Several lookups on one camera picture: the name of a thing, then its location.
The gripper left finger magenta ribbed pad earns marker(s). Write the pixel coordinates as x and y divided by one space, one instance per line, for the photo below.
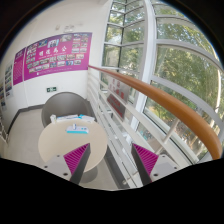
71 165

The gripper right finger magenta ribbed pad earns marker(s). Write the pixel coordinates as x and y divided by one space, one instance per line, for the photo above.
152 167

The white blue charger device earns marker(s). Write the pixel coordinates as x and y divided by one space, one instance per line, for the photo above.
77 129

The round white table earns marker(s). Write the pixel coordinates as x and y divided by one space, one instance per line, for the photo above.
54 140

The white blue box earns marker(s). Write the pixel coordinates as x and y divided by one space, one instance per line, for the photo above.
75 117

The small white bottle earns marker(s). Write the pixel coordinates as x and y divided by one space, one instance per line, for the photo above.
53 118

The white metal railing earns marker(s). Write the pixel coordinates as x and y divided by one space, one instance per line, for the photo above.
116 126

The grey curved chair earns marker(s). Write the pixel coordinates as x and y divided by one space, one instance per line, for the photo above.
62 104

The red sign on railing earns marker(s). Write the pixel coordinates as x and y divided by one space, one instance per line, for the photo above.
116 105

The green exit sign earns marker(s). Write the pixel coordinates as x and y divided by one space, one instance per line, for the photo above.
51 89

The orange wooden handrail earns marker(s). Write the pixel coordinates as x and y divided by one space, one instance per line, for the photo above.
184 113

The large magenta wall poster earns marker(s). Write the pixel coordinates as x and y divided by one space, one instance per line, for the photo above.
56 54

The narrow magenta wall poster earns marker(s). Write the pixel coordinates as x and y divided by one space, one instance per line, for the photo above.
18 67

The white window frame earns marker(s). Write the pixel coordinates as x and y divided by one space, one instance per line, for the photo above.
154 42

